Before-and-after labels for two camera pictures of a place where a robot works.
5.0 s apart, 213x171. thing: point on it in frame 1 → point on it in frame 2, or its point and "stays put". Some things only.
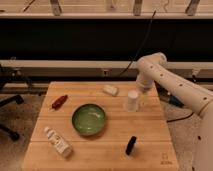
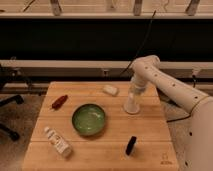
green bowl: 88,119 stays put
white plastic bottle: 61,146 stays put
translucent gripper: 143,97 → 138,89
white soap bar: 110,89 stays put
